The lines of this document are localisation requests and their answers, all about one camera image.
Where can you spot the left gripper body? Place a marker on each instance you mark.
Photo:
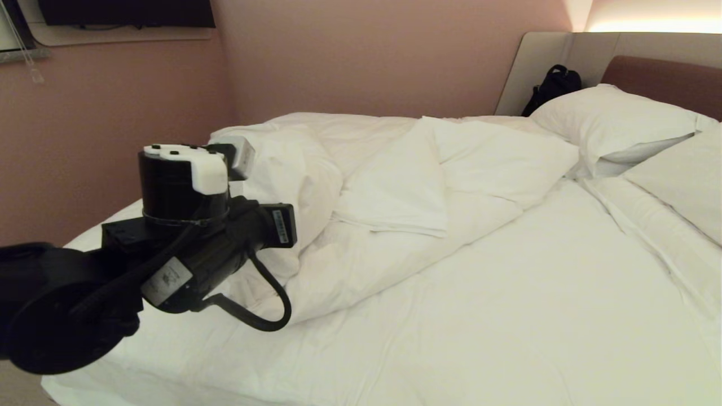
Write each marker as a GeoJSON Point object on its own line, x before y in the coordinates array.
{"type": "Point", "coordinates": [237, 248]}

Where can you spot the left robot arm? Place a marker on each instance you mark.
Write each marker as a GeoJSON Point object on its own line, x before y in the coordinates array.
{"type": "Point", "coordinates": [56, 321]}

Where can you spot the white rumpled duvet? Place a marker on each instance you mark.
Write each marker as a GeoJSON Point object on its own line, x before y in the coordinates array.
{"type": "Point", "coordinates": [395, 186]}

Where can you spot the bed with white sheet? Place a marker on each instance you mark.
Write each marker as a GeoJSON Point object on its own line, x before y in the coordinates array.
{"type": "Point", "coordinates": [507, 316]}

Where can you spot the clear blind wand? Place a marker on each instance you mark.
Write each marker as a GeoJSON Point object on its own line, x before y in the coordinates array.
{"type": "Point", "coordinates": [28, 56]}

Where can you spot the black bag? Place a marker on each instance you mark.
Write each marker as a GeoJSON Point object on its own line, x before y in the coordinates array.
{"type": "Point", "coordinates": [555, 84]}

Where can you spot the white pillow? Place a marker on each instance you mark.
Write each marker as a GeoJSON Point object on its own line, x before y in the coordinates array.
{"type": "Point", "coordinates": [615, 121]}
{"type": "Point", "coordinates": [685, 180]}

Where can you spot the brown headboard cushion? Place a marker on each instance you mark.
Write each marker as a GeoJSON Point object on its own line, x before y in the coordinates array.
{"type": "Point", "coordinates": [665, 79]}

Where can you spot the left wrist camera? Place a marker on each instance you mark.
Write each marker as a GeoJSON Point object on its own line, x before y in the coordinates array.
{"type": "Point", "coordinates": [242, 158]}

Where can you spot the black wall television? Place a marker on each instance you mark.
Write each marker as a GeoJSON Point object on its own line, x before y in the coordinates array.
{"type": "Point", "coordinates": [127, 11]}

